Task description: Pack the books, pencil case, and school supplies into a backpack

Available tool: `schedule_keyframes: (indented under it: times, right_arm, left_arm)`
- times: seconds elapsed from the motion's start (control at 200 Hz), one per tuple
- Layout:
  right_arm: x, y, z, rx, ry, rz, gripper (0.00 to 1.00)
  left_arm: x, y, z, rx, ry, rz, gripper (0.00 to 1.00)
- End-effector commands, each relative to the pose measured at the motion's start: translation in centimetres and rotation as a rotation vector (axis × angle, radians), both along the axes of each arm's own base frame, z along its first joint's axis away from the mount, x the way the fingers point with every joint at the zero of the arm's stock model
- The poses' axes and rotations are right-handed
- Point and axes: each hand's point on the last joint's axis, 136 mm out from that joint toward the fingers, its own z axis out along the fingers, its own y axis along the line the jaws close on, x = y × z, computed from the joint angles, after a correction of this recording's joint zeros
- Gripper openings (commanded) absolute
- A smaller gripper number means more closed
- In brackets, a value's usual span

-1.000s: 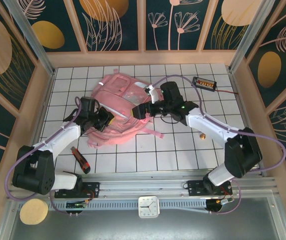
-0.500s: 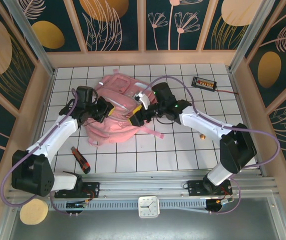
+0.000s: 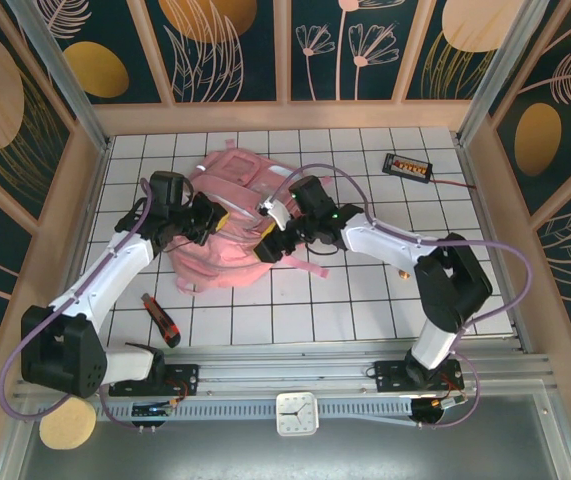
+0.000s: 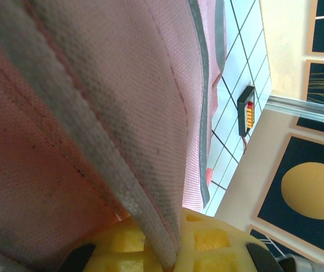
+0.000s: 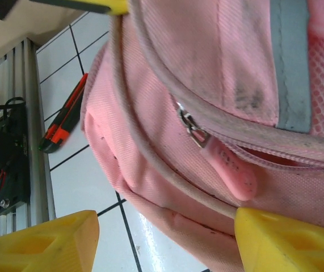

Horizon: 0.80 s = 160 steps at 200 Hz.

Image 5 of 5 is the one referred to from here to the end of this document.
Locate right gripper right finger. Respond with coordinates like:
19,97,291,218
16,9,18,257
234,206,324,272

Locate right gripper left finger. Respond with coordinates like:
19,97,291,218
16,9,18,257
0,209,100,272

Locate pink backpack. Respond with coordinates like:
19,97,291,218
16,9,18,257
81,0,324,272

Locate orange black utility knife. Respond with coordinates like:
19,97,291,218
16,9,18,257
39,73,89,154

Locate aluminium front rail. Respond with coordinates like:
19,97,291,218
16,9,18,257
4,38,57,227

